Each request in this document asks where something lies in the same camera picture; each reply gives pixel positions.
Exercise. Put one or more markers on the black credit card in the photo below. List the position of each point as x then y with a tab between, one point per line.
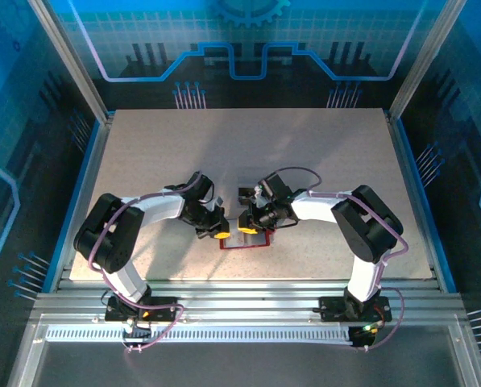
246	194

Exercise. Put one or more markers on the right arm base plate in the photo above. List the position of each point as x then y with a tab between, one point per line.
332	310

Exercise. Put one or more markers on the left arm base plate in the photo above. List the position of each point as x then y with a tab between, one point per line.
165	314

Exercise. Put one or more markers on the aluminium side rail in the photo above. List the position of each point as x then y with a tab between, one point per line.
98	153
402	161

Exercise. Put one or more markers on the clear acrylic card stand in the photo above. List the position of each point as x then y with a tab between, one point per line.
249	177

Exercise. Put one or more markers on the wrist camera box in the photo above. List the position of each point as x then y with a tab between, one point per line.
258	194
218	202

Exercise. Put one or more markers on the aluminium front frame rails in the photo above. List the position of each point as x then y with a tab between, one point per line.
244	298

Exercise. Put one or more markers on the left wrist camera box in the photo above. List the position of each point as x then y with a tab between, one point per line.
218	202

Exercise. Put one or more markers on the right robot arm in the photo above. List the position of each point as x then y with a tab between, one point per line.
365	227

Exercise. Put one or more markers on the red leather card holder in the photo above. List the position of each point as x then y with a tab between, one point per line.
260	242

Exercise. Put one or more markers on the aluminium corner post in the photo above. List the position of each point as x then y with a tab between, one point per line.
424	60
73	60

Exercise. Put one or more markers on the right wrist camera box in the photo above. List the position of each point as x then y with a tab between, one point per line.
258	194

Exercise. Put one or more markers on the small controller board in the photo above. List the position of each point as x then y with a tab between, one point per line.
137	331
361	336

